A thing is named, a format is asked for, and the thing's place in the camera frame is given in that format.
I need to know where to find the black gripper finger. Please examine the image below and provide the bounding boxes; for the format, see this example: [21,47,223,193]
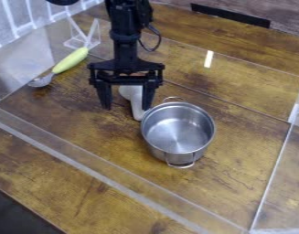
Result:
[94,82,112,110]
[141,80,156,111]

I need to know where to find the black strip on table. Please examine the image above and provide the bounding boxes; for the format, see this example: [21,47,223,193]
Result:
[191,3,271,28]

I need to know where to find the clear acrylic stand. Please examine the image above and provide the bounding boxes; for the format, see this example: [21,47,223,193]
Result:
[64,17,101,49]

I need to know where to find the black cable loop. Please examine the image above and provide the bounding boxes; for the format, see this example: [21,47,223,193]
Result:
[136,23,162,53]

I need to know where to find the silver metal pot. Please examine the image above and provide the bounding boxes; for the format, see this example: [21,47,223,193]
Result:
[140,96,216,168]

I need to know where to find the green handled metal spoon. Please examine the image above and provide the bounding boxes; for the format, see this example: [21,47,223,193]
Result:
[28,47,88,88]

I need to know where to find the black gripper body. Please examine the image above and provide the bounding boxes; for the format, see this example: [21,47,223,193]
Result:
[88,41,164,87]

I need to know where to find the white red toy mushroom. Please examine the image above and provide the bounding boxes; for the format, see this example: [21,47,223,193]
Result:
[118,86,145,122]

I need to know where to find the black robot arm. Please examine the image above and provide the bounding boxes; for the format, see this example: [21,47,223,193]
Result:
[86,0,164,111]

